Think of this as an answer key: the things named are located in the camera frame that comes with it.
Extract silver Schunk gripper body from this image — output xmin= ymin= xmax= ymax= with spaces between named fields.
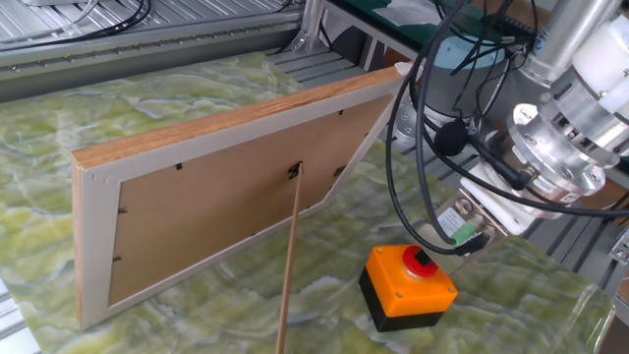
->
xmin=417 ymin=188 xmax=510 ymax=275

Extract orange box with red button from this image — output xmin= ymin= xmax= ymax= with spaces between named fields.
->
xmin=358 ymin=243 xmax=460 ymax=333

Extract silver force torque sensor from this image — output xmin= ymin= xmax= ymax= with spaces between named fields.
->
xmin=505 ymin=63 xmax=629 ymax=220

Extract black power strip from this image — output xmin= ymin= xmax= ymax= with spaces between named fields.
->
xmin=484 ymin=12 xmax=538 ymax=39

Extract white plastic sheet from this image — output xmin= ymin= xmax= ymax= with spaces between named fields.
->
xmin=372 ymin=0 xmax=444 ymax=29

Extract green marble pattern mat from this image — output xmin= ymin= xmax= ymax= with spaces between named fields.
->
xmin=0 ymin=51 xmax=616 ymax=354

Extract thick black cable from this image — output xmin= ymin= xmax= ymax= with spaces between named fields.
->
xmin=412 ymin=0 xmax=491 ymax=258

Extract thin black cable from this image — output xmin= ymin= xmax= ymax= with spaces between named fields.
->
xmin=384 ymin=63 xmax=459 ymax=256

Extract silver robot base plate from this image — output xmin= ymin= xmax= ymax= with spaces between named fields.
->
xmin=392 ymin=95 xmax=429 ymax=148

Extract looped black arm cables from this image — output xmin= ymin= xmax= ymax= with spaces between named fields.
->
xmin=431 ymin=0 xmax=629 ymax=220

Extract silver metal bracket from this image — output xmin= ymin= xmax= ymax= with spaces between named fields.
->
xmin=608 ymin=228 xmax=629 ymax=267

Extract wooden picture frame with stand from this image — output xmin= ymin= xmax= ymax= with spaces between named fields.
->
xmin=71 ymin=63 xmax=415 ymax=354

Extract aluminium profile post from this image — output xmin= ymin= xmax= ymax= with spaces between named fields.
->
xmin=288 ymin=0 xmax=326 ymax=53

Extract grey aluminium rail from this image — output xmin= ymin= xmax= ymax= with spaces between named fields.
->
xmin=0 ymin=9 xmax=307 ymax=104

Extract tangled cables behind rail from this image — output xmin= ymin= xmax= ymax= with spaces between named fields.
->
xmin=0 ymin=0 xmax=154 ymax=51

